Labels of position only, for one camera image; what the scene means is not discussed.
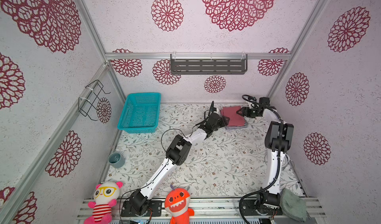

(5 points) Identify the blue white striped tank top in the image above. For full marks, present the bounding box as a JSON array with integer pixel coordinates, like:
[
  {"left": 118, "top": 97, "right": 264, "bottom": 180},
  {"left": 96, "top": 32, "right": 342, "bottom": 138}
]
[{"left": 225, "top": 122, "right": 248, "bottom": 130}]

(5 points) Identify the maroon tank top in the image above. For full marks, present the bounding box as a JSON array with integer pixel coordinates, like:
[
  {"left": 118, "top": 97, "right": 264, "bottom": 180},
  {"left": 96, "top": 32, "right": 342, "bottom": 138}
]
[{"left": 221, "top": 106, "right": 246, "bottom": 128}]

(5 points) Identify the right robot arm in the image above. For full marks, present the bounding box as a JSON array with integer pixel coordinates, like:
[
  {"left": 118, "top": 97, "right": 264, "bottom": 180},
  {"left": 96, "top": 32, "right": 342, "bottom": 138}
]
[{"left": 237, "top": 95, "right": 294, "bottom": 208}]

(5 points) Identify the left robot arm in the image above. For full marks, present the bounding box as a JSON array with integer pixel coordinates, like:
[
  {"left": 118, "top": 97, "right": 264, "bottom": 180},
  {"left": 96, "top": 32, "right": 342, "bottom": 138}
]
[{"left": 125, "top": 112, "right": 230, "bottom": 216}]

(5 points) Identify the teal plastic basket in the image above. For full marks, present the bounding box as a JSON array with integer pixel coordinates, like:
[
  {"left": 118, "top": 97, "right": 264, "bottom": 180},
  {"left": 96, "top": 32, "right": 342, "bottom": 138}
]
[{"left": 117, "top": 93, "right": 161, "bottom": 134}]

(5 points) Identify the red monster plush toy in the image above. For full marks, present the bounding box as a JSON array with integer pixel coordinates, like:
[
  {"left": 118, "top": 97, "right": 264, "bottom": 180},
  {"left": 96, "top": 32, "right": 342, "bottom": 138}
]
[{"left": 164, "top": 185, "right": 194, "bottom": 224}]

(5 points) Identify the green cloth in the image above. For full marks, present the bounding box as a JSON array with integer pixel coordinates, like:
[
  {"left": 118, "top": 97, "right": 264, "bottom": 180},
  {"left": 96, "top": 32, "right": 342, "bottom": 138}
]
[{"left": 280, "top": 188, "right": 308, "bottom": 222}]

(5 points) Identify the grey-green cup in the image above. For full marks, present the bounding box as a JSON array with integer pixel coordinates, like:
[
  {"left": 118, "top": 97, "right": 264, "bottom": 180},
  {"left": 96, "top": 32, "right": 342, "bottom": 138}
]
[{"left": 108, "top": 152, "right": 125, "bottom": 169}]

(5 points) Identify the white pink plush doll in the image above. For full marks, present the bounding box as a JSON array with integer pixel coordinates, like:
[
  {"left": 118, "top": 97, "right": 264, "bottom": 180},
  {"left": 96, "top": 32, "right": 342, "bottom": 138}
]
[{"left": 84, "top": 181, "right": 124, "bottom": 224}]

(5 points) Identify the grey wall shelf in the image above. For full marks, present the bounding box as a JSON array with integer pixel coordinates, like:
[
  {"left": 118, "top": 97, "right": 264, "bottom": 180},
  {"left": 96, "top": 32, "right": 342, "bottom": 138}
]
[{"left": 170, "top": 54, "right": 248, "bottom": 75}]

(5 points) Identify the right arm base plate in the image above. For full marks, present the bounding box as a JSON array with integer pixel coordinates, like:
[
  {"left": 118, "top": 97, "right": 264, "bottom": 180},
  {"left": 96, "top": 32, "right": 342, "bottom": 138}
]
[{"left": 242, "top": 199, "right": 283, "bottom": 217}]

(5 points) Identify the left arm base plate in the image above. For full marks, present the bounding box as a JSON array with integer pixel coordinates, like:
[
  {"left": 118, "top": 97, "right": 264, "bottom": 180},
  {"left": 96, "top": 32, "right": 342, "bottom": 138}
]
[{"left": 121, "top": 199, "right": 163, "bottom": 218}]

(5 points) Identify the black wire wall rack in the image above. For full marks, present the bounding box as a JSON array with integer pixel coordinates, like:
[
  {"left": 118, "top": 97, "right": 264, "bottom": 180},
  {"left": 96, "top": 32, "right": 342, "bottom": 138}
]
[{"left": 77, "top": 80, "right": 112, "bottom": 124}]

